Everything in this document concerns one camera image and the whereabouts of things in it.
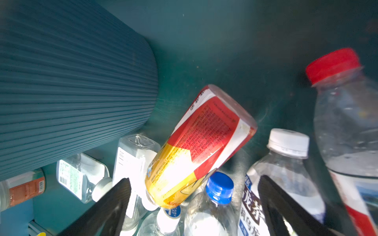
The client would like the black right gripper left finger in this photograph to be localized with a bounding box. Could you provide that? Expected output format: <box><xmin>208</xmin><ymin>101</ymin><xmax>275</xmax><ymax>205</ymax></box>
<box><xmin>59</xmin><ymin>179</ymin><xmax>132</xmax><ymax>236</ymax></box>

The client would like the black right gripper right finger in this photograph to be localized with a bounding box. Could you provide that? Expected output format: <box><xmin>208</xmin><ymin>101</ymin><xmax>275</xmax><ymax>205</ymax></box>
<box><xmin>258</xmin><ymin>175</ymin><xmax>336</xmax><ymax>236</ymax></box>

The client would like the tall bottle white label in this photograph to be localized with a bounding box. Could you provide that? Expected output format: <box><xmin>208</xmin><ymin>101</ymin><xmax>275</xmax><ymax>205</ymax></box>
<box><xmin>237</xmin><ymin>128</ymin><xmax>326</xmax><ymax>236</ymax></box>

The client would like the square bottle green label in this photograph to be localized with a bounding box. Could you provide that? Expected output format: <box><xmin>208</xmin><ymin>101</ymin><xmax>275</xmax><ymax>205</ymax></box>
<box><xmin>56</xmin><ymin>153</ymin><xmax>112</xmax><ymax>204</ymax></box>

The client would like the square clear bottle white label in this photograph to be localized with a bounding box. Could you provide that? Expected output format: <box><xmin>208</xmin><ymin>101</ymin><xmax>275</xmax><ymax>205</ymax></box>
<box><xmin>112</xmin><ymin>134</ymin><xmax>161</xmax><ymax>236</ymax></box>

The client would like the brown drink bottle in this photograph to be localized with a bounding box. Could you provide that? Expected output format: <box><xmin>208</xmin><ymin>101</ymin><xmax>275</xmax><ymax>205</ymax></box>
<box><xmin>1</xmin><ymin>168</ymin><xmax>46</xmax><ymax>211</ymax></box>

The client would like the red yellow tea bottle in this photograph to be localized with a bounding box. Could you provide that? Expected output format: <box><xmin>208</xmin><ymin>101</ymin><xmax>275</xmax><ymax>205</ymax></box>
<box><xmin>141</xmin><ymin>85</ymin><xmax>258</xmax><ymax>211</ymax></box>

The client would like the clear bottle red cap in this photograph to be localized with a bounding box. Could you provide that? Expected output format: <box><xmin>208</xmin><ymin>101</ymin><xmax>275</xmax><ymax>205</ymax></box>
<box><xmin>305</xmin><ymin>48</ymin><xmax>378</xmax><ymax>236</ymax></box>

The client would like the clear bottle white cap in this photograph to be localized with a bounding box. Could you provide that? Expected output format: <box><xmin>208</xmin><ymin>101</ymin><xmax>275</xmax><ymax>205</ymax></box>
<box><xmin>137</xmin><ymin>206</ymin><xmax>182</xmax><ymax>236</ymax></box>

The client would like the blue ribbed trash bin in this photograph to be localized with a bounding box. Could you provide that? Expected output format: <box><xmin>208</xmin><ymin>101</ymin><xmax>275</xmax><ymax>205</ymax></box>
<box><xmin>1</xmin><ymin>1</ymin><xmax>158</xmax><ymax>180</ymax></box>

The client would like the small bottle blue cap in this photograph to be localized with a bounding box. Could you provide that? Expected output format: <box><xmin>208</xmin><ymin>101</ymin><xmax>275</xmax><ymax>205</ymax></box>
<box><xmin>183</xmin><ymin>172</ymin><xmax>237</xmax><ymax>236</ymax></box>

